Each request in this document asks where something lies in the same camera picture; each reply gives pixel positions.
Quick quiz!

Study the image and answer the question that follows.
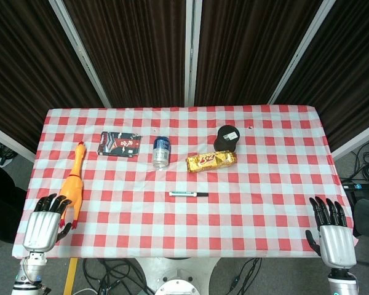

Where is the black cable with green light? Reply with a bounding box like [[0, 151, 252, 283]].
[[227, 257, 263, 293]]

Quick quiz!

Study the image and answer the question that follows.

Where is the gold snack package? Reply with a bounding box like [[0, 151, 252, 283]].
[[185, 150, 238, 173]]

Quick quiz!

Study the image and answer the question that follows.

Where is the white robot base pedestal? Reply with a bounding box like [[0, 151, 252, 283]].
[[135, 257, 221, 295]]

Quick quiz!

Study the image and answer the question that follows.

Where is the yellow rubber chicken toy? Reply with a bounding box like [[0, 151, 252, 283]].
[[58, 141, 88, 229]]

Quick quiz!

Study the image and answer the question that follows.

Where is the blue silver drink can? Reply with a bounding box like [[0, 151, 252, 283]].
[[152, 136, 172, 169]]

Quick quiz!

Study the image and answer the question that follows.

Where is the white partition base rail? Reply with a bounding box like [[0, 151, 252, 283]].
[[0, 122, 37, 163], [331, 132, 369, 161]]

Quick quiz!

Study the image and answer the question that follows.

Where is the black cylindrical container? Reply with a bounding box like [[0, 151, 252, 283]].
[[213, 124, 240, 153]]

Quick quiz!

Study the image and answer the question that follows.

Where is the yellow floor strip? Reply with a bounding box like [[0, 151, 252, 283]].
[[63, 258, 79, 295]]

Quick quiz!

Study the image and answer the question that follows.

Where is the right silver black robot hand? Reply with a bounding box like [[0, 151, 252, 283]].
[[305, 196, 357, 269]]

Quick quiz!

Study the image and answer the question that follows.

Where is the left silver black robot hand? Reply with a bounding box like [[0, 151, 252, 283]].
[[22, 193, 73, 252]]

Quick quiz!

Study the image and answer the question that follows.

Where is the black bulky object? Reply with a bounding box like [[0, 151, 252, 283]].
[[0, 159, 28, 250]]

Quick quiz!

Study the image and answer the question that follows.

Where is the red white checkered tablecloth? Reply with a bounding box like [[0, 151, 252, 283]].
[[11, 104, 359, 259]]

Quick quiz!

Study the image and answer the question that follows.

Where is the white partition frame post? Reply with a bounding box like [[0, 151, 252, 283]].
[[48, 0, 112, 108], [183, 0, 203, 107], [268, 0, 338, 105]]

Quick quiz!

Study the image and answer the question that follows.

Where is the dark printed flat box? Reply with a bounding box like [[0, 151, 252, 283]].
[[97, 131, 142, 159]]

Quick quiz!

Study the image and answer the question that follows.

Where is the dark corrugated partition panel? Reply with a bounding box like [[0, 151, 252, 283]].
[[276, 0, 369, 152], [0, 0, 106, 152], [63, 0, 187, 108], [194, 0, 324, 107]]

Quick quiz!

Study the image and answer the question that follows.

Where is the black power strip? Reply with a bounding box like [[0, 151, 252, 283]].
[[341, 181, 369, 191]]

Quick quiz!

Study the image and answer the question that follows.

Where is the black cable bundle under table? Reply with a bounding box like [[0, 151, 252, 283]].
[[82, 258, 156, 295]]

